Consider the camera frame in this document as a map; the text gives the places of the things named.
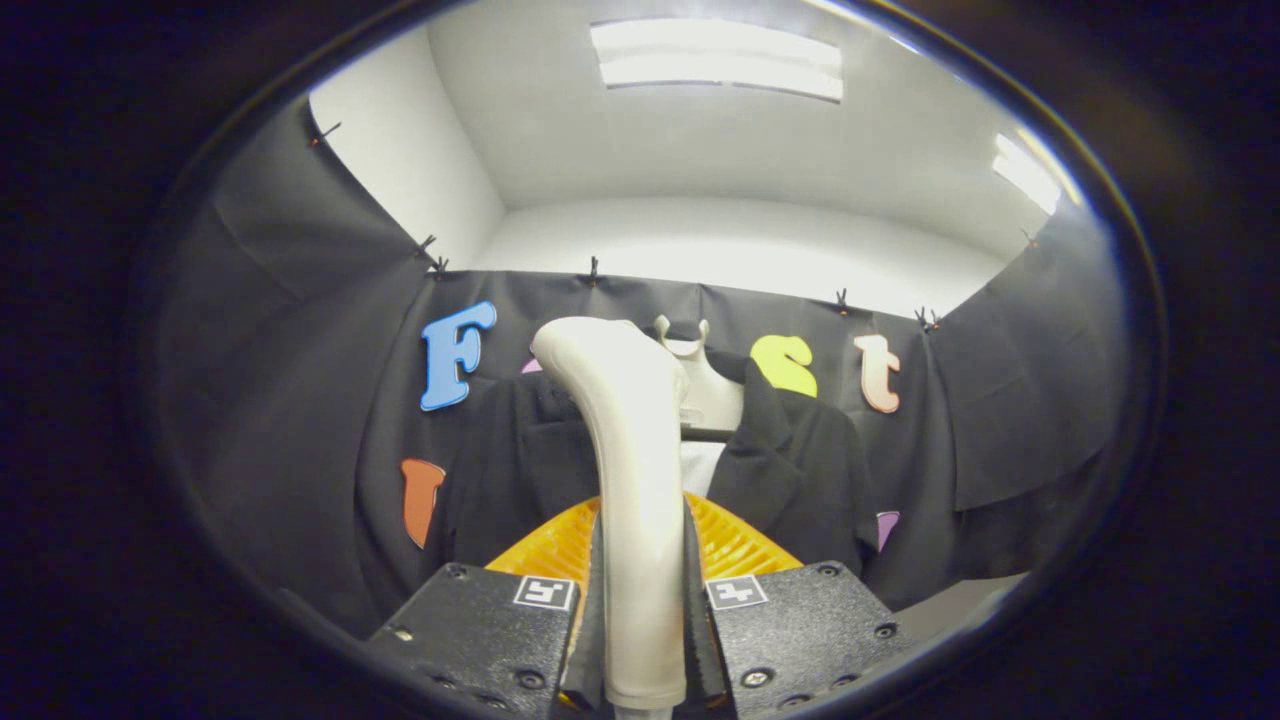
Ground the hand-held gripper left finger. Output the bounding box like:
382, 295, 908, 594
368, 495, 606, 720

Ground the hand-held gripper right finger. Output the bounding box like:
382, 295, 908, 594
684, 492, 913, 720

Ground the black suit jacket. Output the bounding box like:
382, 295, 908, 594
440, 345, 881, 576

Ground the white shirt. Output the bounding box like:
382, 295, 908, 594
680, 440, 727, 498

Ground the white clothes hanger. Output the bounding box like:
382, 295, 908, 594
655, 315, 747, 443

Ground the black backdrop cloth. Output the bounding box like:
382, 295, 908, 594
155, 100, 1131, 641

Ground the small ceiling light panel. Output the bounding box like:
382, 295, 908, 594
993, 133, 1063, 216

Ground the large ceiling light panel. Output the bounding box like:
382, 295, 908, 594
590, 18, 844, 103

